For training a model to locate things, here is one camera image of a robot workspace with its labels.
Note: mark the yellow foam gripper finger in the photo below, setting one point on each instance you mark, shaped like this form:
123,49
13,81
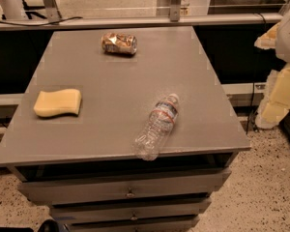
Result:
276,102
268,39

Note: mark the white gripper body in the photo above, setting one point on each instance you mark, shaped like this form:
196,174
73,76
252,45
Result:
289,39

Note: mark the crushed orange soda can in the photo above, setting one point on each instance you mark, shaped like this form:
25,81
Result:
119,43

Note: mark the clear plastic water bottle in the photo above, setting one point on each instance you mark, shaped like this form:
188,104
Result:
149,142

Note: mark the grey drawer cabinet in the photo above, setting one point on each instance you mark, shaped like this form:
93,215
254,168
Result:
83,167

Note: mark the yellow sponge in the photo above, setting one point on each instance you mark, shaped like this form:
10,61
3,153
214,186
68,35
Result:
49,104

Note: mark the white pipe background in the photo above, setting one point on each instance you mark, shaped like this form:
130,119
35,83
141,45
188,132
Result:
13,9

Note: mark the metal guard rail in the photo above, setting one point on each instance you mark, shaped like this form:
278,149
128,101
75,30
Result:
79,23

